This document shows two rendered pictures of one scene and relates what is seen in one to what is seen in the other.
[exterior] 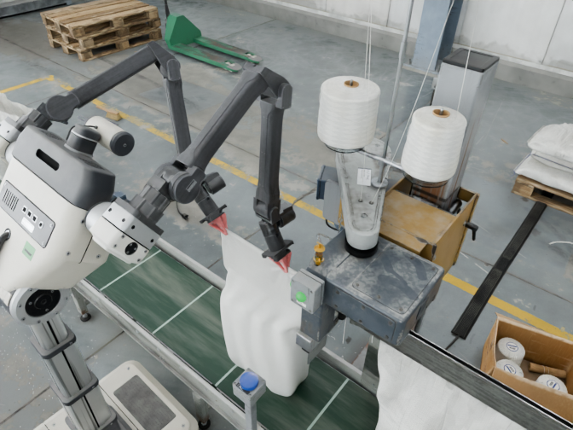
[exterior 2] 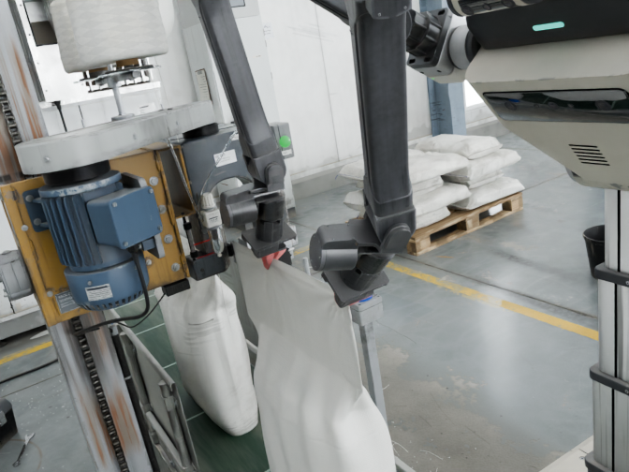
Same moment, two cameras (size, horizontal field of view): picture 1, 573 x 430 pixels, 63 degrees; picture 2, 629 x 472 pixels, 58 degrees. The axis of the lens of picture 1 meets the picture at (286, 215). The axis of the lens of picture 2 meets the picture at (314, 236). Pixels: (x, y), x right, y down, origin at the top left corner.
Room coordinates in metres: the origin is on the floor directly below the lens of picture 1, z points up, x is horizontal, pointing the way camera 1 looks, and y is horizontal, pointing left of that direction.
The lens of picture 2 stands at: (2.17, 0.55, 1.49)
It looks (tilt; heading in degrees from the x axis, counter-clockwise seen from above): 18 degrees down; 202
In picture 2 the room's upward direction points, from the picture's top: 10 degrees counter-clockwise
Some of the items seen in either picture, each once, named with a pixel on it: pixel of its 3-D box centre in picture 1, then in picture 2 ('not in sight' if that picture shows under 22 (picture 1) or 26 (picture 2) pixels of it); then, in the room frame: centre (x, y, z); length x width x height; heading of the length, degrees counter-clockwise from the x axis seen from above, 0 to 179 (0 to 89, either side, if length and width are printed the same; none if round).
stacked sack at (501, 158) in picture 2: not in sight; (475, 163); (-2.41, 0.13, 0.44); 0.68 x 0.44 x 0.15; 142
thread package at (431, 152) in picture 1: (433, 142); (87, 33); (1.05, -0.37, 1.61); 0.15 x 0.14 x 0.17; 52
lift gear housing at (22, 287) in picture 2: not in sight; (12, 274); (1.32, -0.52, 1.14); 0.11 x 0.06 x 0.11; 52
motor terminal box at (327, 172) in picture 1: (328, 186); (127, 222); (1.35, -0.15, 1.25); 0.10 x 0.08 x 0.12; 167
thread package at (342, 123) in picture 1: (348, 112); (116, 18); (1.21, -0.17, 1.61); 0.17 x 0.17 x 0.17
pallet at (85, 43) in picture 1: (105, 26); not in sight; (6.37, 2.48, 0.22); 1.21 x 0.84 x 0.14; 142
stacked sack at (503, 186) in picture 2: not in sight; (478, 192); (-2.41, 0.14, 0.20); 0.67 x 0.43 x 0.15; 142
